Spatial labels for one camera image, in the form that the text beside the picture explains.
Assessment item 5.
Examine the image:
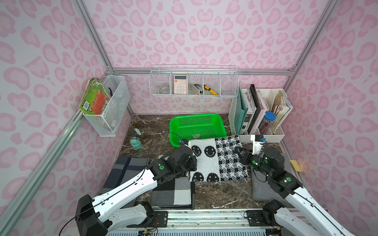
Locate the round tape dispenser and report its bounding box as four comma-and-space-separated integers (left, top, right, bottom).
158, 85, 170, 94

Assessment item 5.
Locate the blue lid pencil jar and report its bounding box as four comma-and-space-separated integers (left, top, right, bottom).
258, 112, 276, 135

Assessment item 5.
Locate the small mint cap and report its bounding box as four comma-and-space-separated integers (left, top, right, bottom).
132, 128, 142, 136

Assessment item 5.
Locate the white wire wall basket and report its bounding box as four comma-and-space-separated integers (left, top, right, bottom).
83, 75, 131, 137

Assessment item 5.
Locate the beige paper stack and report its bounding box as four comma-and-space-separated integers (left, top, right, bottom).
265, 89, 294, 133

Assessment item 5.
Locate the yellow black utility knife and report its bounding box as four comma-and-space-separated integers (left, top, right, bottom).
204, 85, 218, 96

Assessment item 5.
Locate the smiley houndstooth scarf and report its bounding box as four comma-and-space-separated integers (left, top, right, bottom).
189, 135, 248, 182

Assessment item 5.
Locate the black white checkered scarf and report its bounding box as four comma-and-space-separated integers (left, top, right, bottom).
150, 176, 195, 209

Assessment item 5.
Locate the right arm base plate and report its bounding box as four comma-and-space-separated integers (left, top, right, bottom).
243, 209, 279, 227

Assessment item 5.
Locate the black binder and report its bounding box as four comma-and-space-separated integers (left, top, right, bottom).
248, 84, 261, 135

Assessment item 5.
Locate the green red booklet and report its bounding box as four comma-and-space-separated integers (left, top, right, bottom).
79, 78, 110, 115

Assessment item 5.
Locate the pink book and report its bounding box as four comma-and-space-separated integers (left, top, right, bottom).
252, 89, 268, 134

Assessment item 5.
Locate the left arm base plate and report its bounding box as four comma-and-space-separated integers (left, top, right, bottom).
127, 211, 168, 228

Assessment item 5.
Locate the yellow sticky note pad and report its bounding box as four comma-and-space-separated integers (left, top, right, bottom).
290, 160, 303, 173

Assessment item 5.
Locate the white desktop file organizer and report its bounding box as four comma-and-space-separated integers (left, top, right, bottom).
228, 88, 286, 143

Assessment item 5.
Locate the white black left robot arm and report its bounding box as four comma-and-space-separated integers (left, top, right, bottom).
74, 144, 196, 236

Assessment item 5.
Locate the navy grey plaid scarf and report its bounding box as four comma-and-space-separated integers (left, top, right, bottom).
99, 155, 150, 194

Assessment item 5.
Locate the green folder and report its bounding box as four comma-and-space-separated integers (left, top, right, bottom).
234, 86, 248, 134

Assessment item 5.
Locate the grey stapler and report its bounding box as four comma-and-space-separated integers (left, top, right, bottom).
189, 84, 203, 95

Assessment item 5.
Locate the clear wall shelf organizer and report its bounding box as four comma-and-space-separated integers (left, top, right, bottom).
149, 65, 239, 98

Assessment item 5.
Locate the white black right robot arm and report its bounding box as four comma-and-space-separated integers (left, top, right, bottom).
233, 135, 352, 236

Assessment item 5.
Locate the green plastic basket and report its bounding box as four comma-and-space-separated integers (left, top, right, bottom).
169, 113, 227, 148

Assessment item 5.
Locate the plain grey scarf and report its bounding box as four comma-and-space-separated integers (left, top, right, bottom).
251, 147, 298, 207

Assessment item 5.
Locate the pink white calculator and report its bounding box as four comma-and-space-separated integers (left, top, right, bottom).
173, 74, 188, 95

